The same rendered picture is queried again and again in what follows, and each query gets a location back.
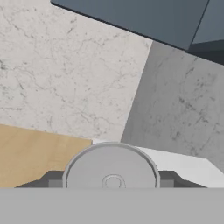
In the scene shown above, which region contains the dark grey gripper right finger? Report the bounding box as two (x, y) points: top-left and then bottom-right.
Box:
(157, 170), (208, 189)

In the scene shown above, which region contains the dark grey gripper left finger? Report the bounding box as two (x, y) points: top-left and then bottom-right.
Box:
(16, 170), (67, 189)

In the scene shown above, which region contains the white flat digital scale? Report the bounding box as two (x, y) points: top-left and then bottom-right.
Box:
(91, 138), (224, 189)

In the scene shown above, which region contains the blue-grey cabinet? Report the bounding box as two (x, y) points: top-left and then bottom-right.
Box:
(185, 0), (224, 66)

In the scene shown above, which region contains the blue-grey cabinet door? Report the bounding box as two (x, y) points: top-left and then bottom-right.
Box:
(50, 0), (211, 52)

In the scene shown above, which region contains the tan wooden board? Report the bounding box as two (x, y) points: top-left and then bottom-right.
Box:
(0, 123), (94, 189)

